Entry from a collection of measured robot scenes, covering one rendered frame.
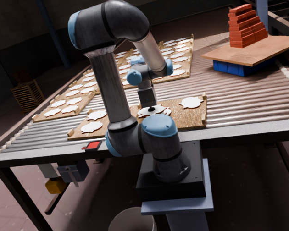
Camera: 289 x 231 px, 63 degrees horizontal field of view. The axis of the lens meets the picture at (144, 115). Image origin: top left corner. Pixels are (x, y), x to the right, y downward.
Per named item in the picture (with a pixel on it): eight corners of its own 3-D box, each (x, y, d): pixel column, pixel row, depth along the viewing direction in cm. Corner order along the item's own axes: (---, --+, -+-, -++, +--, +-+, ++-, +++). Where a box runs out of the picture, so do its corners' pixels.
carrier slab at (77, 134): (127, 135, 132) (126, 133, 132) (67, 140, 147) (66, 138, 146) (143, 105, 161) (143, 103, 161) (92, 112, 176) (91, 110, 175)
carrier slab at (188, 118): (206, 127, 118) (206, 125, 117) (130, 135, 131) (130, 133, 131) (206, 96, 147) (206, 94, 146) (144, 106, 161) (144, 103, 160)
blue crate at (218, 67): (277, 60, 165) (277, 46, 161) (243, 77, 157) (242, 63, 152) (243, 56, 192) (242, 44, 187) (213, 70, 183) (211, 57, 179)
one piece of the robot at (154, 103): (152, 75, 131) (159, 101, 138) (136, 79, 133) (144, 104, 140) (151, 82, 122) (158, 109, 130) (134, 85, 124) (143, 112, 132)
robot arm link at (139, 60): (126, 62, 118) (130, 57, 125) (133, 82, 123) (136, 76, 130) (141, 58, 116) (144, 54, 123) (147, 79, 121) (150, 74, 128)
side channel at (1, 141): (-3, 161, 164) (-11, 150, 159) (-9, 161, 166) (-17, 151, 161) (134, 35, 504) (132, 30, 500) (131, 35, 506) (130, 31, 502)
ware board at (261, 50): (309, 39, 156) (309, 36, 155) (252, 66, 142) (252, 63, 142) (249, 36, 198) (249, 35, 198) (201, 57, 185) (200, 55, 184)
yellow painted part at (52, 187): (61, 193, 151) (44, 165, 141) (50, 194, 154) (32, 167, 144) (67, 184, 158) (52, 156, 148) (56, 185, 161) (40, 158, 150)
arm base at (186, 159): (192, 179, 86) (186, 158, 82) (152, 185, 90) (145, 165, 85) (190, 153, 99) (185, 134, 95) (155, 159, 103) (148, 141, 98)
